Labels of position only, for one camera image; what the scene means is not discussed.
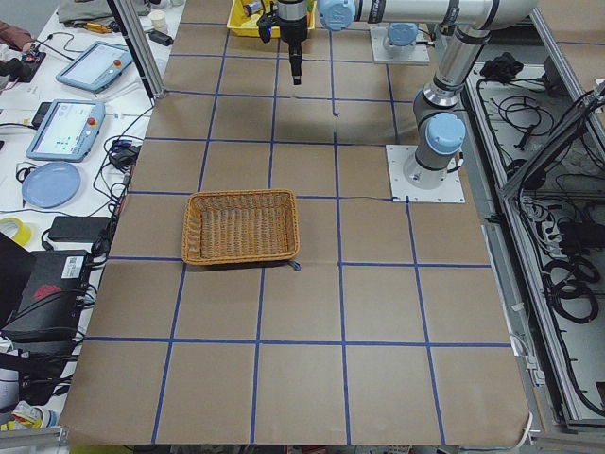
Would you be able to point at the black cloth bundle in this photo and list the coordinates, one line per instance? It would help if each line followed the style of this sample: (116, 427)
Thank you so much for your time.
(503, 68)

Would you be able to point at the blue teach pendant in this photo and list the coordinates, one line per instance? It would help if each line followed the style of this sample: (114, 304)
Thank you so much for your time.
(97, 67)
(68, 131)

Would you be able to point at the light blue plate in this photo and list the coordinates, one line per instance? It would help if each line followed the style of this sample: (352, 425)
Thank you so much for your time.
(51, 185)

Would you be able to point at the upper blue teach pendant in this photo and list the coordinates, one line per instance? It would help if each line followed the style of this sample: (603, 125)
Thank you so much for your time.
(97, 67)

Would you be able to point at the yellow tape roll on desk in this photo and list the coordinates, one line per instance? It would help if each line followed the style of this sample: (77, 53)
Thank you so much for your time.
(16, 230)

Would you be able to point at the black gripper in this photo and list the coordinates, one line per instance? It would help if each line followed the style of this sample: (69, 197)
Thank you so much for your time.
(296, 32)

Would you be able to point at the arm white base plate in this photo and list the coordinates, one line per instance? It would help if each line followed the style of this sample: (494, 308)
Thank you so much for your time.
(409, 182)
(416, 54)

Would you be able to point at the brown wicker basket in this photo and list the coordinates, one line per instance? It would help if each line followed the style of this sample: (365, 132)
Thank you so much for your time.
(238, 227)

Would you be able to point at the aluminium frame post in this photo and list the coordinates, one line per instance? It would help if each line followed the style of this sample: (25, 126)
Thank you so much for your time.
(126, 17)

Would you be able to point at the black computer box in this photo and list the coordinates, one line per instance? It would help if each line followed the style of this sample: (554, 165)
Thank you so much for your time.
(42, 294)

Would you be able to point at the lower blue teach pendant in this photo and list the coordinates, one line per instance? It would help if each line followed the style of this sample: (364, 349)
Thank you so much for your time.
(68, 131)

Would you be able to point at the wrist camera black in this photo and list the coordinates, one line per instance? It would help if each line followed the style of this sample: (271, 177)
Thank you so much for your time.
(266, 23)

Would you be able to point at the yellow plastic basket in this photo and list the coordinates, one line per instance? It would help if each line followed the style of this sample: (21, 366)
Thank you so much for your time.
(245, 26)

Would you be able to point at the black white can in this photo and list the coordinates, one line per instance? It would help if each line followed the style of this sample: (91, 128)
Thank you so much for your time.
(253, 7)

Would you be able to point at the black power adapter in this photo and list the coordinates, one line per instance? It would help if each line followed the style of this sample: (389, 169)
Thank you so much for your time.
(77, 229)

